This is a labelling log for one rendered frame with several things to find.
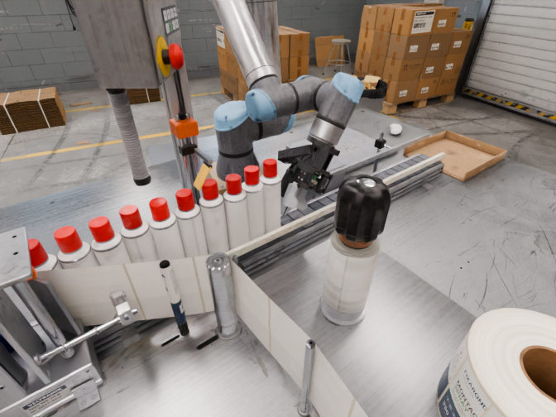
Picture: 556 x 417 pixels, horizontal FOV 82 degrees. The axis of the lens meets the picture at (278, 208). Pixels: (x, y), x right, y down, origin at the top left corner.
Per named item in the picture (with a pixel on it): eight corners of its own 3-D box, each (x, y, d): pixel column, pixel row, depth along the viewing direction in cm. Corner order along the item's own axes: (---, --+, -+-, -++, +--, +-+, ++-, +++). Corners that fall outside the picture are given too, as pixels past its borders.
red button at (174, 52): (157, 45, 48) (177, 45, 48) (164, 41, 51) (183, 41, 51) (162, 72, 50) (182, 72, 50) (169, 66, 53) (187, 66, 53)
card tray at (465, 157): (463, 181, 115) (467, 172, 112) (402, 155, 132) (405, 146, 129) (503, 159, 129) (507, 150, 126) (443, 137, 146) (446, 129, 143)
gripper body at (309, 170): (304, 192, 74) (327, 144, 71) (281, 177, 80) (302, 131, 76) (323, 196, 79) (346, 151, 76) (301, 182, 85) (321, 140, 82)
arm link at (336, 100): (348, 81, 78) (374, 88, 72) (328, 123, 81) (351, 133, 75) (328, 67, 73) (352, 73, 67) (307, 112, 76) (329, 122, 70)
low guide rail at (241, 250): (145, 301, 65) (142, 294, 63) (142, 297, 65) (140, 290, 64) (443, 158, 115) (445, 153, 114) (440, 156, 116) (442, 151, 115)
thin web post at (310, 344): (302, 419, 49) (309, 353, 38) (294, 408, 50) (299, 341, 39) (312, 411, 50) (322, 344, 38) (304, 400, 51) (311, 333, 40)
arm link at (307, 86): (277, 78, 80) (302, 86, 72) (313, 70, 85) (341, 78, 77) (279, 109, 85) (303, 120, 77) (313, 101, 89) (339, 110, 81)
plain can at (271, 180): (266, 238, 82) (263, 168, 70) (258, 227, 86) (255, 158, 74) (284, 233, 84) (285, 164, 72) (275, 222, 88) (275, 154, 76)
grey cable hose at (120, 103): (137, 189, 65) (104, 82, 53) (132, 181, 68) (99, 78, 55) (154, 183, 67) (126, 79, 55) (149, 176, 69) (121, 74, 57)
